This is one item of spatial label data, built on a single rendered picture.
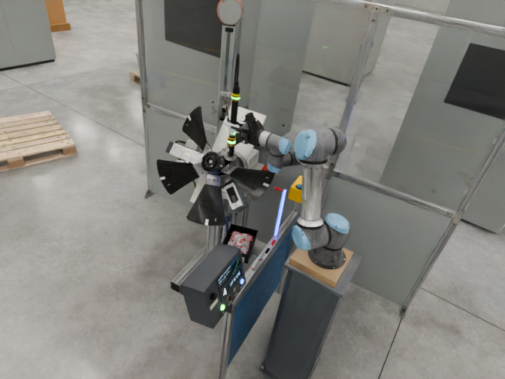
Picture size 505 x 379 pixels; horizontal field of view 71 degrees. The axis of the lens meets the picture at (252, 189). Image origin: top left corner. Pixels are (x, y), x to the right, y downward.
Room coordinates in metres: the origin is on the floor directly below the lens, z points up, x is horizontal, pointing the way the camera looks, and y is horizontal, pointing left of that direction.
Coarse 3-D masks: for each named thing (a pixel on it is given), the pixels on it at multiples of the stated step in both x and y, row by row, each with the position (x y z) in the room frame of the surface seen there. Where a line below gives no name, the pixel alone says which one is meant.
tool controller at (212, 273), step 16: (208, 256) 0.97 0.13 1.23; (224, 256) 0.97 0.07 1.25; (240, 256) 1.01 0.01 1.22; (192, 272) 0.89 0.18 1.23; (208, 272) 0.88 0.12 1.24; (224, 272) 0.90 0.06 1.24; (240, 272) 0.98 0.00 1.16; (192, 288) 0.81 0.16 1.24; (208, 288) 0.81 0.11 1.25; (240, 288) 0.96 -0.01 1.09; (192, 304) 0.80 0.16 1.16; (208, 304) 0.78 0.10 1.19; (224, 304) 0.85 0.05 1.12; (192, 320) 0.80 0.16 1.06; (208, 320) 0.77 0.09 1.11
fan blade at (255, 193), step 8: (240, 168) 1.71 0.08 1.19; (248, 168) 1.72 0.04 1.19; (232, 176) 1.63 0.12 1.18; (240, 176) 1.64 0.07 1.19; (248, 176) 1.64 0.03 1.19; (256, 176) 1.65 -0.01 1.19; (264, 176) 1.65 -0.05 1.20; (272, 176) 1.65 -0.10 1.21; (240, 184) 1.58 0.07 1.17; (248, 184) 1.58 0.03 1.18; (256, 184) 1.59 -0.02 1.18; (248, 192) 1.54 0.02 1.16; (256, 192) 1.54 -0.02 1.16; (264, 192) 1.55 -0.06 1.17
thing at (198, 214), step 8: (208, 184) 1.64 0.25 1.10; (200, 192) 1.59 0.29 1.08; (208, 192) 1.61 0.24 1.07; (216, 192) 1.63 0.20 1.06; (200, 200) 1.56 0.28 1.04; (208, 200) 1.58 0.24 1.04; (216, 200) 1.60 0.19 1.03; (192, 208) 1.53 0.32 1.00; (200, 208) 1.54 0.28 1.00; (208, 208) 1.55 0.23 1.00; (216, 208) 1.57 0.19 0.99; (192, 216) 1.50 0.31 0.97; (200, 216) 1.51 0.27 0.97; (208, 216) 1.52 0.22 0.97; (216, 216) 1.54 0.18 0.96; (224, 216) 1.56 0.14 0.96; (208, 224) 1.49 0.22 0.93; (216, 224) 1.51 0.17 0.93; (224, 224) 1.52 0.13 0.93
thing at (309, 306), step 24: (288, 264) 1.21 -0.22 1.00; (288, 288) 1.20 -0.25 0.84; (312, 288) 1.15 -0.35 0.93; (336, 288) 1.11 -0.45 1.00; (288, 312) 1.18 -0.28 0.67; (312, 312) 1.13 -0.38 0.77; (336, 312) 1.27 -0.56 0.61; (288, 336) 1.17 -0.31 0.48; (312, 336) 1.11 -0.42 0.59; (264, 360) 1.27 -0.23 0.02; (288, 360) 1.15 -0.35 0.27; (312, 360) 1.11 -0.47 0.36
